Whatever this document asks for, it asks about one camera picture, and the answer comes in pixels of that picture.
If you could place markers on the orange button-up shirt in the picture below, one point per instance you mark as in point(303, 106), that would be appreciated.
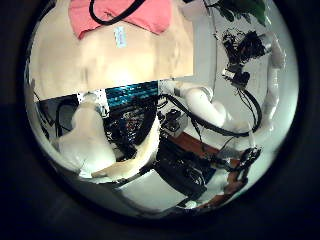
point(150, 16)

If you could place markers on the black electronics rack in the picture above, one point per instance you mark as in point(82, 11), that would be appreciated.
point(133, 126)

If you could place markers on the black equipment case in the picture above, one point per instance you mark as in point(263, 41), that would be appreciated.
point(180, 170)

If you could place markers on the green leafy plant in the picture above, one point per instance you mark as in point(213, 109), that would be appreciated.
point(246, 8)

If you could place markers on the small black box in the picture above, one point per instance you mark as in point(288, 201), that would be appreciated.
point(173, 120)

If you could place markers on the teal ribbed panel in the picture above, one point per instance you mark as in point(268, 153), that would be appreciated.
point(133, 93)

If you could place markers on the black clamp stand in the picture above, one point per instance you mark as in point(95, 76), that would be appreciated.
point(250, 160)

